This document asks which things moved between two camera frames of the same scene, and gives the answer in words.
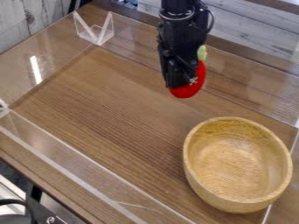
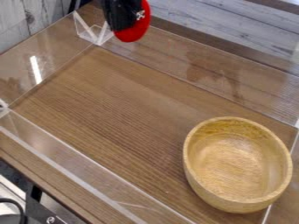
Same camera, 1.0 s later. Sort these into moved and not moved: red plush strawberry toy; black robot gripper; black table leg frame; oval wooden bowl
Moved: black robot gripper; red plush strawberry toy
Not moved: black table leg frame; oval wooden bowl
